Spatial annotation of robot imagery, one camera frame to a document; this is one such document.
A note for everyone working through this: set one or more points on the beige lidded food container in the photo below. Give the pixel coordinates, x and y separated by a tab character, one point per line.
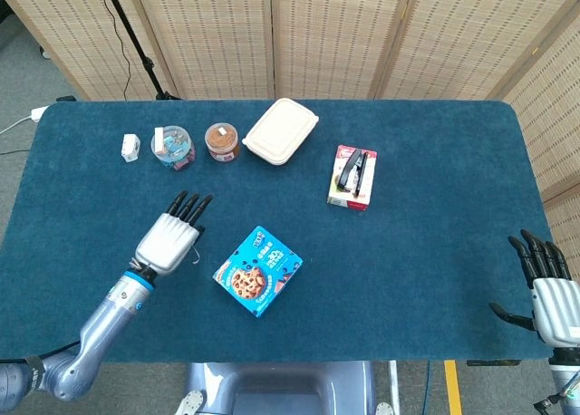
278	132

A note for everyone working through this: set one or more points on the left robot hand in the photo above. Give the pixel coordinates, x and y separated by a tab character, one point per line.
167	243

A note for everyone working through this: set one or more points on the clear jar of rubber bands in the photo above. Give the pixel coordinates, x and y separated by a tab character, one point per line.
222	138

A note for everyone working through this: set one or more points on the black tripod stand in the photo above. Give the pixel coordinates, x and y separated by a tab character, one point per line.
136	43

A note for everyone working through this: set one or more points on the yellow floor tape strip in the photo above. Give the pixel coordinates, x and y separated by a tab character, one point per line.
453	388

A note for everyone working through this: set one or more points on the blue cookie box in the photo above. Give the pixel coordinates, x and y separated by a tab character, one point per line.
254	274

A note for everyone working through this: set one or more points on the red and white cardboard box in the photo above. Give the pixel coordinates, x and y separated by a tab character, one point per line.
370	170

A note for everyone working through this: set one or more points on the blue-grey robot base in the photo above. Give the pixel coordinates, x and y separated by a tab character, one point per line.
281	388

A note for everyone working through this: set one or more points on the small white cube box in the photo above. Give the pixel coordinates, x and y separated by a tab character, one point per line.
130	147

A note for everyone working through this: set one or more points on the white and pink small pack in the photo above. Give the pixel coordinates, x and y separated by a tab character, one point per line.
159	141

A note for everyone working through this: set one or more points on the blue carpet table mat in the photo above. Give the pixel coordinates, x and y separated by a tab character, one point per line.
408	274

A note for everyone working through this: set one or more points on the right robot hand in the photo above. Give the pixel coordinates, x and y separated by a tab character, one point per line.
557	315

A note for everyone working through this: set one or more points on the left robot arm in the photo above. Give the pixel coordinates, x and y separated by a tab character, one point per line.
104	315

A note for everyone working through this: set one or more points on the white power strip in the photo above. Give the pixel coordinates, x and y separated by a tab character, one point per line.
38	113

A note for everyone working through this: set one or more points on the clear jar of binder clips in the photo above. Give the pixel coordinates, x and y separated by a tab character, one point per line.
176	152

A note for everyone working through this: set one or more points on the bamboo folding screen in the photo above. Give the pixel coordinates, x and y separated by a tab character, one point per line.
331	39

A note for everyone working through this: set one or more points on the black stapler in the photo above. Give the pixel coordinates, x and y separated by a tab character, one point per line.
348	172

